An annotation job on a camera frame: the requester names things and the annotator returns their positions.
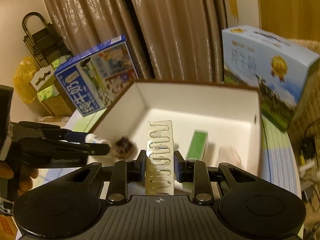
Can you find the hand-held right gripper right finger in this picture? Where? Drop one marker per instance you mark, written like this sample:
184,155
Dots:
177,167

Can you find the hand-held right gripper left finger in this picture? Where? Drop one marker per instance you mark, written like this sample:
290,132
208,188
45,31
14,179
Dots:
143,167

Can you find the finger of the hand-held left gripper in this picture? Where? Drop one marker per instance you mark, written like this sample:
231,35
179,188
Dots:
62,148
50,131

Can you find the dark brown scrunchie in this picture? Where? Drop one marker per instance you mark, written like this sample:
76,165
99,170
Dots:
123,146

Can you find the green medicine box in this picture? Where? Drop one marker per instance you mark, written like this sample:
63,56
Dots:
197,145

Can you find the clear plastic vial strip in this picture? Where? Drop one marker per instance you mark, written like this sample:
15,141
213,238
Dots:
160,140

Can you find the white and blue tube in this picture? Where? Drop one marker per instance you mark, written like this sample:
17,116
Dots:
98,139

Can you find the white sock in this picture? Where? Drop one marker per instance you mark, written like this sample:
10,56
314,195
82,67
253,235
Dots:
228,157

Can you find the brown cardboard box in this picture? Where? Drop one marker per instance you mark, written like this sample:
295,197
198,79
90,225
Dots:
200,110

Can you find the person's left hand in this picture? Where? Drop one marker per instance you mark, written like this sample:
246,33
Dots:
27,180

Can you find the cardboard box of green tissues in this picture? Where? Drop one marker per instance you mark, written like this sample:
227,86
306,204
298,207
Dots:
57,105

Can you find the yellow plastic bag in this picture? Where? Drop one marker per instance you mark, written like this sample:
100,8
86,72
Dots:
22,80

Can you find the dark blue milk carton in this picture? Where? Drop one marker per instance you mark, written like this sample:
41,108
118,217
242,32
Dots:
75,90

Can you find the black folding cart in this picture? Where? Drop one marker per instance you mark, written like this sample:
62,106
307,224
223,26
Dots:
37,35

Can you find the light blue milk carton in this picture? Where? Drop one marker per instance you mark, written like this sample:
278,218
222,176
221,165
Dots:
250,62

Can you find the black power adapter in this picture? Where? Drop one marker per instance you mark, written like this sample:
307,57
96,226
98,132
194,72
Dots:
307,147

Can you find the white power strip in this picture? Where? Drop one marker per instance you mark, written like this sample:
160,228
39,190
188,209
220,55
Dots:
311,166

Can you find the beige patterned curtain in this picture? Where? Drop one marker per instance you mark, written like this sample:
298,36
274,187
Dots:
150,30

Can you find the beige quilted cover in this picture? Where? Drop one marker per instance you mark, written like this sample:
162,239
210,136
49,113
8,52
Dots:
311,110

